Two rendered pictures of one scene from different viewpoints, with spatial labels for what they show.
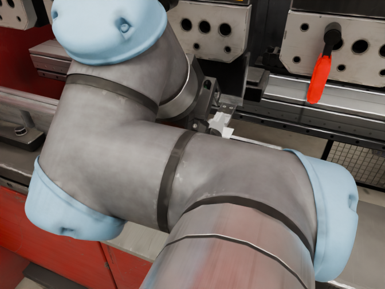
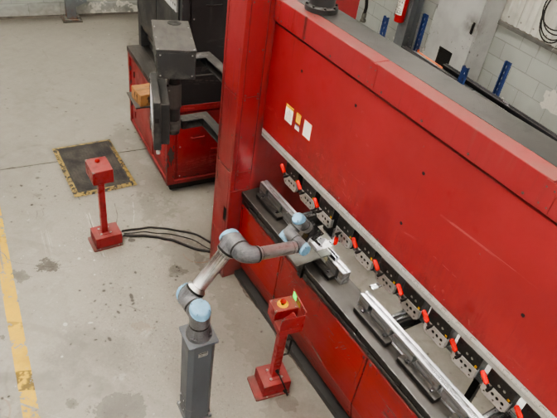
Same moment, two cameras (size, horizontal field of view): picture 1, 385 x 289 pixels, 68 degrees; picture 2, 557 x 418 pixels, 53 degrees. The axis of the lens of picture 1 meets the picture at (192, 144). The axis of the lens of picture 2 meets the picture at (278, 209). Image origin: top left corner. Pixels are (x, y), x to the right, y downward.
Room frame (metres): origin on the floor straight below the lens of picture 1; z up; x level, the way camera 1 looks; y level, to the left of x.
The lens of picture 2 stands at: (-2.06, -1.18, 3.34)
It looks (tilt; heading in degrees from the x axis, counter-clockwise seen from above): 38 degrees down; 31
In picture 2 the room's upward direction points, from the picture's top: 9 degrees clockwise
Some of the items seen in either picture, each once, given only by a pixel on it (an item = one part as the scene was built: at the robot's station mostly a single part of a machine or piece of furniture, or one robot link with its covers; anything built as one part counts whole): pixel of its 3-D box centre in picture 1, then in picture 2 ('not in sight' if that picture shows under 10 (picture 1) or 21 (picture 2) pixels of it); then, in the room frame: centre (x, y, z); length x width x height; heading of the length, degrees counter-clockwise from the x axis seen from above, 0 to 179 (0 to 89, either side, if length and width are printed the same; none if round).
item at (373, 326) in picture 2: not in sight; (372, 324); (0.17, -0.58, 0.89); 0.30 x 0.05 x 0.03; 68
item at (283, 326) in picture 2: not in sight; (286, 312); (0.01, -0.09, 0.75); 0.20 x 0.16 x 0.18; 58
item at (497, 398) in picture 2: not in sight; (502, 387); (-0.06, -1.32, 1.26); 0.15 x 0.09 x 0.17; 68
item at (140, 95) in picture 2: not in sight; (145, 93); (0.93, 2.16, 1.04); 0.30 x 0.26 x 0.12; 64
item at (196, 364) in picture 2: not in sight; (196, 374); (-0.49, 0.17, 0.39); 0.18 x 0.18 x 0.77; 64
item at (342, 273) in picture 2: not in sight; (327, 258); (0.43, -0.09, 0.92); 0.39 x 0.06 x 0.10; 68
